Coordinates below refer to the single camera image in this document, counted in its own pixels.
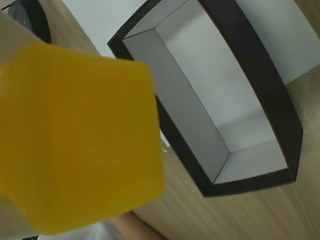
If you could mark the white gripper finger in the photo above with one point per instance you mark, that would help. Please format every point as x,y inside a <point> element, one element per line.
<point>11,220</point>
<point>11,37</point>

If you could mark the yellow square block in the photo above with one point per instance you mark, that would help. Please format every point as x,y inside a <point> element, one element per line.
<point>80,140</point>

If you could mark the dark brown open box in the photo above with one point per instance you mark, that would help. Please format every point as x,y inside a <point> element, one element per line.
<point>270,82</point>

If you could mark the black round object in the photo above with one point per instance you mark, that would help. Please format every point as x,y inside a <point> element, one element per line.
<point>37,22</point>

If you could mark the white paper sheet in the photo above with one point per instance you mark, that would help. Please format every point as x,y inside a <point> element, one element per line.
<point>100,25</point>

